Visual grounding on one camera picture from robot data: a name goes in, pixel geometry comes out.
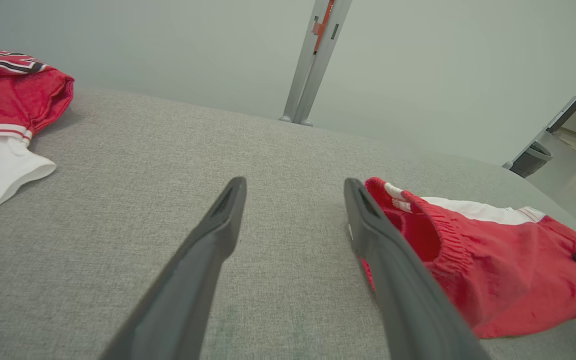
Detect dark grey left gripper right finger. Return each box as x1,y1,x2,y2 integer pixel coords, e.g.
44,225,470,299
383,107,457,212
344,177,491,360

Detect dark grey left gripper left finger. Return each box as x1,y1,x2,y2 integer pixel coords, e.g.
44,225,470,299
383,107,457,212
99,176,247,360

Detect red white shorts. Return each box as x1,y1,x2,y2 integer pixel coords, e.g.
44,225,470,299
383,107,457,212
348,176,576,339

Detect red white printed jersey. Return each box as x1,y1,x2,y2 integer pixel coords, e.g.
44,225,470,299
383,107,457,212
0,47,75,227

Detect dark grey trash bin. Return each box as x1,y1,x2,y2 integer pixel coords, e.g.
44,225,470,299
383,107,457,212
509,141,554,179

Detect grey door frame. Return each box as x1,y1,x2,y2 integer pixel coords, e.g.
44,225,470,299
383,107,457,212
502,60,576,171

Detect grey double metal post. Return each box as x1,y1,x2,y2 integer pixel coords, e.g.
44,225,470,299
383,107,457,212
278,0,354,127

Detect orange bracket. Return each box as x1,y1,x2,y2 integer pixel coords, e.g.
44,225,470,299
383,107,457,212
311,0,336,54

